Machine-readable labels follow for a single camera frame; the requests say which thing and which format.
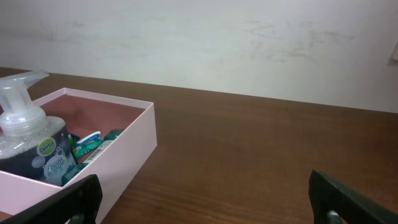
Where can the green Dettol soap bar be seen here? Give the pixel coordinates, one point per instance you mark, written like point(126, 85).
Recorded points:
point(88, 158)

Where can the pink box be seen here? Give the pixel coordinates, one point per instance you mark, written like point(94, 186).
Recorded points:
point(84, 113)

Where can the clear foam soap pump bottle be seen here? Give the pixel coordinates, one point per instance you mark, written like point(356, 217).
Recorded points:
point(33, 145)

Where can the green Colgate toothpaste tube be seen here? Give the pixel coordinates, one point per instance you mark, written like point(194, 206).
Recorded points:
point(87, 147)

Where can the beige wall thermostat panel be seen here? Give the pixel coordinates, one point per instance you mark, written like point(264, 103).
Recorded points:
point(394, 55)

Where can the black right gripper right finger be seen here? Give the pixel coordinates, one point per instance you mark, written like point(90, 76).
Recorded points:
point(334, 202)

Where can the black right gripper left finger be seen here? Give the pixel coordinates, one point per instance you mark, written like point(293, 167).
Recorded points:
point(78, 203)

